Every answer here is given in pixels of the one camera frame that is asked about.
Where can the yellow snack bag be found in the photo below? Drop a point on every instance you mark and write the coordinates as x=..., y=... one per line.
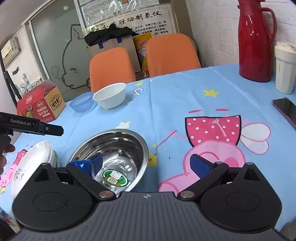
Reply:
x=141, y=53

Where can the frosted glass door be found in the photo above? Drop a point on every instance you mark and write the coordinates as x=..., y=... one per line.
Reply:
x=53, y=51

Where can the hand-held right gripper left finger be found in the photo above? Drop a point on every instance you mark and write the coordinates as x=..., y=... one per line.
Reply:
x=97, y=163

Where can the floral printed cloth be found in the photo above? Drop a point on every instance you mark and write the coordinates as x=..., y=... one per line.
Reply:
x=5, y=220

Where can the brown paper bag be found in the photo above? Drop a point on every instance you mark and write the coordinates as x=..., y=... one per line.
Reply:
x=108, y=45

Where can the stainless steel bowl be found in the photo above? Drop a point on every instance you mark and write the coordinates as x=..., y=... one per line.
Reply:
x=120, y=148

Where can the wall poster with photos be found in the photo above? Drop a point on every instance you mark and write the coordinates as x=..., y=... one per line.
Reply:
x=104, y=9

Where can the wall poster with calligraphy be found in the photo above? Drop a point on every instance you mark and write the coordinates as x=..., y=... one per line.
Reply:
x=152, y=20

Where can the red cracker box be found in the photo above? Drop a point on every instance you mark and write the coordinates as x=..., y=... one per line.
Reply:
x=46, y=106

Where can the white air conditioner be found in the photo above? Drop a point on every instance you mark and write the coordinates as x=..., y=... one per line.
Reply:
x=10, y=49

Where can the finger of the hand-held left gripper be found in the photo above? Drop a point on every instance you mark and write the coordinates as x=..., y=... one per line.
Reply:
x=53, y=130

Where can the black metal frame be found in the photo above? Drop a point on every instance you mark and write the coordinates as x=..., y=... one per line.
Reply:
x=10, y=85

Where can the black cloth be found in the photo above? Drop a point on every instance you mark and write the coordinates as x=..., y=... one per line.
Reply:
x=106, y=34

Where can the green plastic plate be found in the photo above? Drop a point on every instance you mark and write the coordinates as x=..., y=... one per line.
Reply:
x=56, y=161

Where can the orange chair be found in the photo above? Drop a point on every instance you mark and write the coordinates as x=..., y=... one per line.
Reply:
x=111, y=69
x=171, y=55

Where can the blue cartoon pig tablecloth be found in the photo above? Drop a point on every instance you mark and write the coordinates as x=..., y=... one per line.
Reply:
x=180, y=102

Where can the white lidded cup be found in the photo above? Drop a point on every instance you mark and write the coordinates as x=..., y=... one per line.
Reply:
x=285, y=69

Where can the red thermos jug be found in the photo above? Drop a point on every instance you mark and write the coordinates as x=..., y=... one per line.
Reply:
x=254, y=46

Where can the person's left hand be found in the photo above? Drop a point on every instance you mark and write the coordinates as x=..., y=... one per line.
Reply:
x=9, y=148

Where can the smartphone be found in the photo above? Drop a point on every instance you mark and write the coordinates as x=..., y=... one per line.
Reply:
x=285, y=109

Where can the printed plastic bag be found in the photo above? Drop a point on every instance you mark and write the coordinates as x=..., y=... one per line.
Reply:
x=26, y=83

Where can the white ceramic bowl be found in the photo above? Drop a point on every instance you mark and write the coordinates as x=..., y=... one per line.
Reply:
x=109, y=97

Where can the white plate with flower print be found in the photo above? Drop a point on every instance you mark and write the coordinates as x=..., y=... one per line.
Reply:
x=30, y=166

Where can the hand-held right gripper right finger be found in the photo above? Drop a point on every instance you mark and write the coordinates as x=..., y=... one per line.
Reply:
x=200, y=165

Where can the blue plastic bowl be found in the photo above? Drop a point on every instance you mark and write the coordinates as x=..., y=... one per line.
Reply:
x=82, y=102

